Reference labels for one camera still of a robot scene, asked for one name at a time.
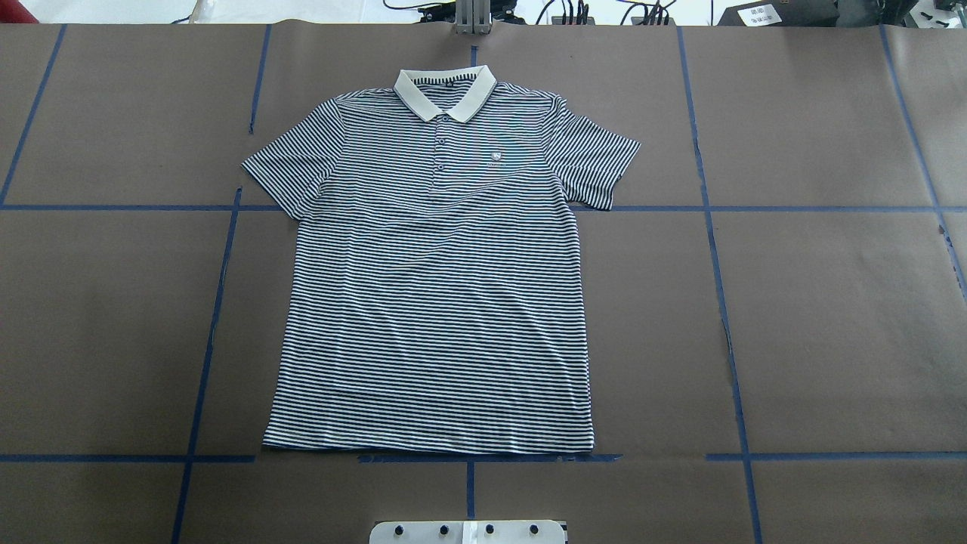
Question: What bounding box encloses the navy white striped polo shirt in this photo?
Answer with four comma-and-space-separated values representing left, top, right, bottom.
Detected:
241, 66, 641, 455

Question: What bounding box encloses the aluminium frame post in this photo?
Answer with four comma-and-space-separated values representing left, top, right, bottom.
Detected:
453, 0, 493, 36

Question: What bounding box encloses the black power box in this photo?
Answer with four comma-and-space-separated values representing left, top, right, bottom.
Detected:
715, 1, 840, 27

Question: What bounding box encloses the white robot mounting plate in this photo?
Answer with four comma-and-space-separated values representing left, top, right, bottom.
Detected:
369, 519, 569, 543

